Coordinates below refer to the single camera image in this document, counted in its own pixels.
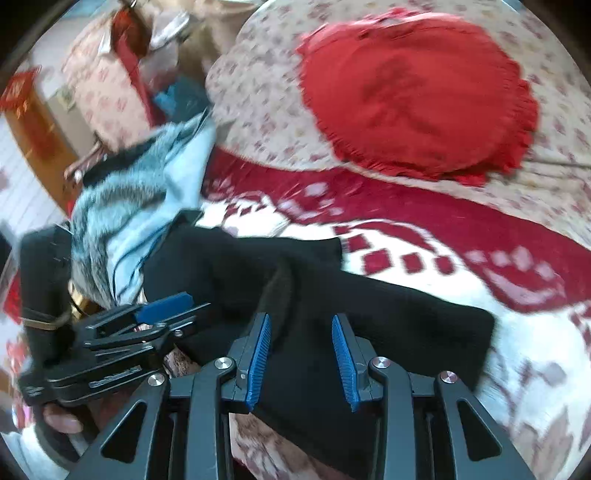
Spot red white plush blanket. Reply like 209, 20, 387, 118
186, 150, 590, 479

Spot black pants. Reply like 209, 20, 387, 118
142, 220, 495, 479

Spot light blue fleece garment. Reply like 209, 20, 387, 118
102, 109, 216, 307

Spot red heart ruffled cushion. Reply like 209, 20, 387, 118
297, 8, 539, 186

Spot person's left hand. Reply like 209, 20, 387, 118
41, 391, 136, 437

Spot black camera box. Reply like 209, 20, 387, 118
19, 224, 75, 370

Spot floral beige quilt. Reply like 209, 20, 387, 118
206, 1, 590, 245

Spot grey fuzzy garment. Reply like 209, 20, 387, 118
71, 124, 181, 307

